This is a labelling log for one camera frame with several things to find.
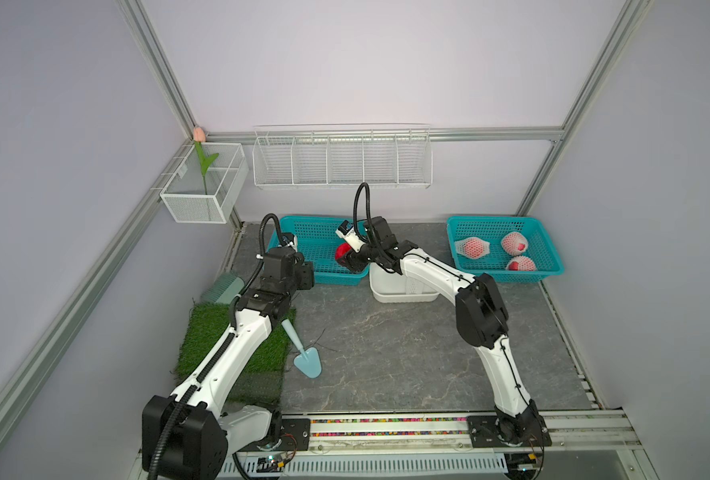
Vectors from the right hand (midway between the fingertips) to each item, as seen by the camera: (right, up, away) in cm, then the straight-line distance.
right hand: (344, 249), depth 94 cm
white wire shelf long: (-1, +31, +5) cm, 31 cm away
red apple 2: (+45, 0, +11) cm, 47 cm away
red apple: (-1, 0, -4) cm, 4 cm away
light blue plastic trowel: (-9, -32, -9) cm, 35 cm away
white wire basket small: (-40, +15, -17) cm, 46 cm away
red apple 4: (+57, -6, +6) cm, 58 cm away
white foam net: (+41, +1, +14) cm, 44 cm away
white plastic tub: (+16, -13, +7) cm, 21 cm away
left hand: (-11, -5, -13) cm, 18 cm away
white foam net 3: (+60, -5, +4) cm, 60 cm away
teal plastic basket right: (+69, 0, +9) cm, 69 cm away
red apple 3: (+60, +2, +10) cm, 61 cm away
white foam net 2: (+60, +2, +10) cm, 61 cm away
